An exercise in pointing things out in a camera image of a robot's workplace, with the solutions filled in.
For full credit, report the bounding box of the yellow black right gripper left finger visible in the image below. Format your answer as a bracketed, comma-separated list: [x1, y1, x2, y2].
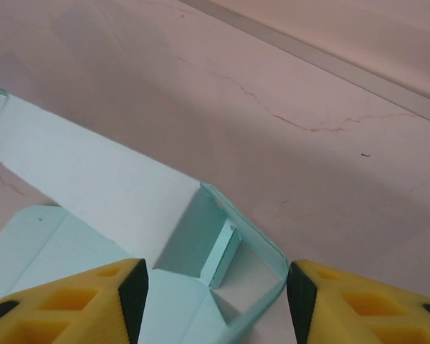
[0, 258, 150, 344]

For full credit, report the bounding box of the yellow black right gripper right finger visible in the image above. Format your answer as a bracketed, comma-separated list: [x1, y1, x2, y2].
[286, 259, 430, 344]

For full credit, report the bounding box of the teal paper box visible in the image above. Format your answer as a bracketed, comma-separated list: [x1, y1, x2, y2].
[0, 82, 291, 344]

